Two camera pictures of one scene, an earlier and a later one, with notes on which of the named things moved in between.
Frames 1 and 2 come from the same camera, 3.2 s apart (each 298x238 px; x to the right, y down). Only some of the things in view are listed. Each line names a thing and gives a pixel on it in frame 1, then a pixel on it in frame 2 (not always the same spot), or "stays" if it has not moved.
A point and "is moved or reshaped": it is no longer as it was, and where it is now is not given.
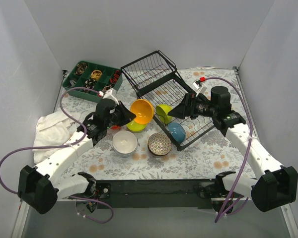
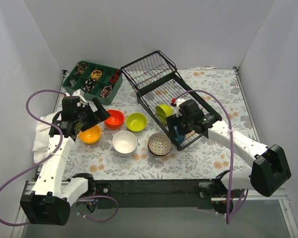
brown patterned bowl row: [160, 149] stays
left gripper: [120, 113] -> [92, 117]
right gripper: [187, 106] -> [175, 127]
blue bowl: [177, 132] stays
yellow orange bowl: [143, 110] is moved or reshaped
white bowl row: [124, 143] stays
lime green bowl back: [135, 127] stays
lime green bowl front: [162, 111] stays
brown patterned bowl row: [159, 144] stays
